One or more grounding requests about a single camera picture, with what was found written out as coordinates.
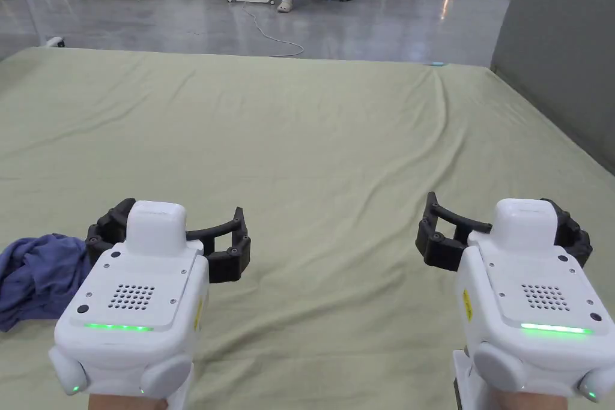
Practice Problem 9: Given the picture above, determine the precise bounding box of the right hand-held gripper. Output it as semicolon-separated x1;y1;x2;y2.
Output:
416;191;615;410

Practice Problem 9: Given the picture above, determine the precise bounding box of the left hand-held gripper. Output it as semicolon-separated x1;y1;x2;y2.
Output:
47;197;252;410

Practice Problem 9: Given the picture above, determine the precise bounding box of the person's left hand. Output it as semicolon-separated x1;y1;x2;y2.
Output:
87;393;170;410

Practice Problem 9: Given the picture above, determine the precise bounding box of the person's right hand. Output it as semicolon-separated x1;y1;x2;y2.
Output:
498;391;586;410

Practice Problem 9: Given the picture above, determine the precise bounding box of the blue garment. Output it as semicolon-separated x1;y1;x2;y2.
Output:
0;233;93;334

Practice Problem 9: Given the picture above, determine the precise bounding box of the bed with pale green sheet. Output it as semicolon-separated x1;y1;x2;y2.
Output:
0;47;615;410

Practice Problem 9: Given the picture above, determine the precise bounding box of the grey padded headboard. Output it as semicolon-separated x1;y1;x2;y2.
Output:
489;0;615;167

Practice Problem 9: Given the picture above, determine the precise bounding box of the white floor cable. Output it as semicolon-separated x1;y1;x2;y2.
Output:
241;1;305;58

